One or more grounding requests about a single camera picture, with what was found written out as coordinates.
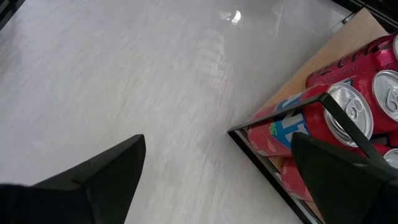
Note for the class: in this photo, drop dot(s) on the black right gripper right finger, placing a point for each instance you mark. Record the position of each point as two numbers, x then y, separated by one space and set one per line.
345 193

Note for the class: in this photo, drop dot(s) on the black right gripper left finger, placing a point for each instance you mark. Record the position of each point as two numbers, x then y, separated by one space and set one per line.
115 186

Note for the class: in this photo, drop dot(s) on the red Coca-Cola can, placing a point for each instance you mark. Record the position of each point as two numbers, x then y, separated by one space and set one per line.
357 65

